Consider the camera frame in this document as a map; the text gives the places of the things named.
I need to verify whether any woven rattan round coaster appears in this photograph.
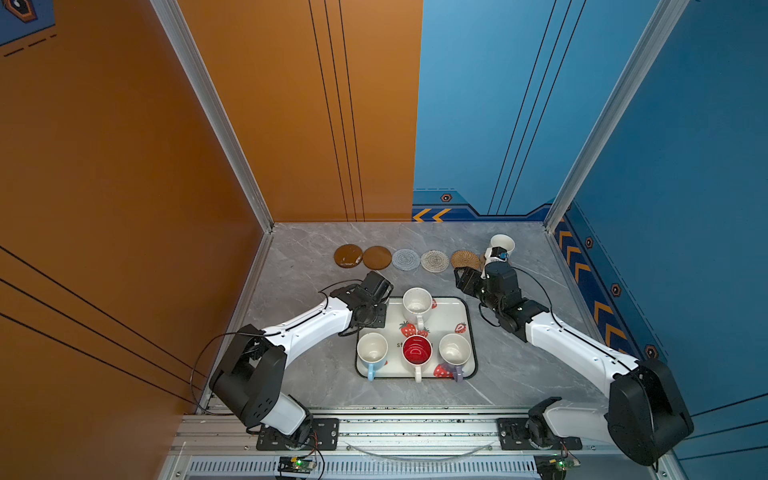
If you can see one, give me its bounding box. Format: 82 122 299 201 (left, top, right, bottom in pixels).
450 250 483 271

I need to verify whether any multicolour woven rope coaster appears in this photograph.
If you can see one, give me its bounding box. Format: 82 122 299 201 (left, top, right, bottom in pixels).
420 250 450 274

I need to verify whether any white speckled mug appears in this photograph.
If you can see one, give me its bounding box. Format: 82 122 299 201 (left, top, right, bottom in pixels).
402 287 433 331

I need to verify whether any light brown wooden round coaster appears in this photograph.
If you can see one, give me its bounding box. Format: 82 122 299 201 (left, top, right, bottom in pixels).
362 246 392 270

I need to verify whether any dark brown wooden round coaster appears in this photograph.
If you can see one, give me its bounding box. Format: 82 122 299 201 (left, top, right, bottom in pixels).
333 244 364 269

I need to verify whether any grey woven rope coaster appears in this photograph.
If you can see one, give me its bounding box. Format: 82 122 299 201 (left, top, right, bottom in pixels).
392 249 421 272

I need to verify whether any purple handled mug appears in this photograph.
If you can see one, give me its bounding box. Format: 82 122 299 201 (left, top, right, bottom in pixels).
439 333 472 383

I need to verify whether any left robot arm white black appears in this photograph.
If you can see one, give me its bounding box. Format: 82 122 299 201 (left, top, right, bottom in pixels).
208 271 393 447

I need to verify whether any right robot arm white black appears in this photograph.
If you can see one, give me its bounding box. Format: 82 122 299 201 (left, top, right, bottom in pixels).
454 262 694 466

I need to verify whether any light blue mug front left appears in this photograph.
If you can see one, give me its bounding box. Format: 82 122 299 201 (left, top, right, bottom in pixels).
356 332 389 381

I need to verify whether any white strawberry tray black rim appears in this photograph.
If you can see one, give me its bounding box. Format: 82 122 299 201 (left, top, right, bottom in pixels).
357 297 478 380

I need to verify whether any red interior mug front middle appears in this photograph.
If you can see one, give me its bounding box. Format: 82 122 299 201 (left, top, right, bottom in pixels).
401 335 433 383

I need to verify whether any left green circuit board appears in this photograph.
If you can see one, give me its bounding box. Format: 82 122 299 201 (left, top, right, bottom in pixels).
276 456 320 479

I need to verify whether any green circuit board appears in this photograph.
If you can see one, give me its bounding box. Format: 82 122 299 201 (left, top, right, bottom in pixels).
276 456 320 479
534 456 581 480

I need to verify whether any right green circuit board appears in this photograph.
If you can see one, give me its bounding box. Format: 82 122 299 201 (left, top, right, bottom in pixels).
534 456 581 480

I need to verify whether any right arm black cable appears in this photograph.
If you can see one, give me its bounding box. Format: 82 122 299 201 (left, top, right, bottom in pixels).
478 265 637 361

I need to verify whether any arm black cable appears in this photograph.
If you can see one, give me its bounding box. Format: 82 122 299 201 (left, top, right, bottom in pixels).
189 278 367 416
478 265 637 361

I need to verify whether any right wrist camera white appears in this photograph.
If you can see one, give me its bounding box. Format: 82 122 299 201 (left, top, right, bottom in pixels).
483 246 509 266

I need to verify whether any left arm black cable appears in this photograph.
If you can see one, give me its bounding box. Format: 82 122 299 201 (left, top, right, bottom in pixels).
189 278 367 416

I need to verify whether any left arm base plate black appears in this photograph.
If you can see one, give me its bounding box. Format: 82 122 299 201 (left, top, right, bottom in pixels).
256 418 339 451

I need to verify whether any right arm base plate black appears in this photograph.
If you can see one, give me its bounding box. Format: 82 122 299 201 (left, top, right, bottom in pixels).
496 418 583 451

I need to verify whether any clear cable on rail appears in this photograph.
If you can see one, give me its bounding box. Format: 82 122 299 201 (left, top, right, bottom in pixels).
341 441 496 463

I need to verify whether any aluminium front rail frame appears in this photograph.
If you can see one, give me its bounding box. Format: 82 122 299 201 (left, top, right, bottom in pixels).
157 409 688 480

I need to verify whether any right aluminium corner post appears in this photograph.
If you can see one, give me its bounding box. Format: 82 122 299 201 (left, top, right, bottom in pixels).
543 0 689 234

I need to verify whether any aluminium corner post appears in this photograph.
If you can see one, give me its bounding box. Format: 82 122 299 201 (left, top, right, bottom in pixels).
543 0 689 234
150 0 274 234

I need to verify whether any left aluminium corner post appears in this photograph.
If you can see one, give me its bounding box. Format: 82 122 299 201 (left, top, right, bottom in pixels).
150 0 274 234

